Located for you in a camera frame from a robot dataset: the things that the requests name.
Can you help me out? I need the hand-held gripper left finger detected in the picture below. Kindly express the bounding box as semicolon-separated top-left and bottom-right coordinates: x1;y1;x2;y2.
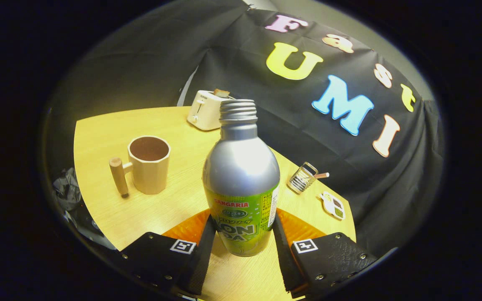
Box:
118;209;217;296

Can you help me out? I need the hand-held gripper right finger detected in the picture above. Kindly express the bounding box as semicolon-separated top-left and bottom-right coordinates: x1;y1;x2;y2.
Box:
271;208;379;299

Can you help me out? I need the silver bottle with green label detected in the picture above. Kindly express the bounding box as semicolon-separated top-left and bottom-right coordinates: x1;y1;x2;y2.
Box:
202;99;281;257

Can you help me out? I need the wooden cup with handle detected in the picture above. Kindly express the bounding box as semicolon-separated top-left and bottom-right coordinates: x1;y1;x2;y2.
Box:
109;135;171;199

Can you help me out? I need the wooden table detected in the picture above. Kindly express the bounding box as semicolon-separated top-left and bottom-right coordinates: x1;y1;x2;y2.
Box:
74;106;356;301

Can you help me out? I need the small white divided dish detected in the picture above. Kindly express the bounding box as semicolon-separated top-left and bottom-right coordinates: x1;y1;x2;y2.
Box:
319;191;345;220

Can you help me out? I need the black backdrop cloth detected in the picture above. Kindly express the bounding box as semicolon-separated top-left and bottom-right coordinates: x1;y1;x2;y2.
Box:
42;0;446;260

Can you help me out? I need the white toaster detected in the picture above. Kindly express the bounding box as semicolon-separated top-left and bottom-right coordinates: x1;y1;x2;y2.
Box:
187;90;235;131

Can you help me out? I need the crumpled grey plastic sheet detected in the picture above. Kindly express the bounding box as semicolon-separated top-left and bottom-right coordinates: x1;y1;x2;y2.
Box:
53;168;82;212

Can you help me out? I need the metal wire holder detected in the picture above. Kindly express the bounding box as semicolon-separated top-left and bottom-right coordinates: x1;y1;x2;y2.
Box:
287;162;319;195

